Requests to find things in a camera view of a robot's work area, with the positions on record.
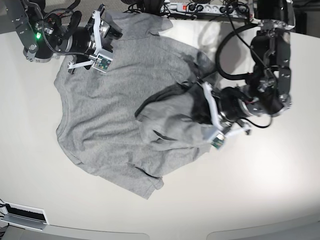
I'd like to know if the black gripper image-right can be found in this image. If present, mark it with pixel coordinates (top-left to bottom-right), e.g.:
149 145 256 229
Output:
189 84 253 125

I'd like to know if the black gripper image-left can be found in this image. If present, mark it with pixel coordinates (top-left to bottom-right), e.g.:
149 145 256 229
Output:
60 14 123 54

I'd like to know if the grey t-shirt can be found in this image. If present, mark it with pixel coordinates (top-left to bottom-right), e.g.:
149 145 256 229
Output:
54 12 215 199

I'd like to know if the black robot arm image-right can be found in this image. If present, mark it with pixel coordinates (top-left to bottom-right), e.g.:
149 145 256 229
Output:
211 0 296 124

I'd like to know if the black pole base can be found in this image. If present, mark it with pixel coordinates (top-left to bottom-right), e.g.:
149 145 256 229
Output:
143 0 163 16

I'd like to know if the white power strip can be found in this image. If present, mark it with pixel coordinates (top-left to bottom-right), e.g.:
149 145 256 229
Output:
160 1 249 20

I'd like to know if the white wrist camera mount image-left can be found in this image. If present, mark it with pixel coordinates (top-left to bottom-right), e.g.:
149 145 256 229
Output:
67 4 114 74

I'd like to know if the white wrist camera mount image-right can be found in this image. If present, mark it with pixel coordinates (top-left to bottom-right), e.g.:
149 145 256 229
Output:
201 82 252 150

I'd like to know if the silver cable tray slot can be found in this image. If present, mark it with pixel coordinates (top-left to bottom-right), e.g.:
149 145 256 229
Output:
0 200 50 232

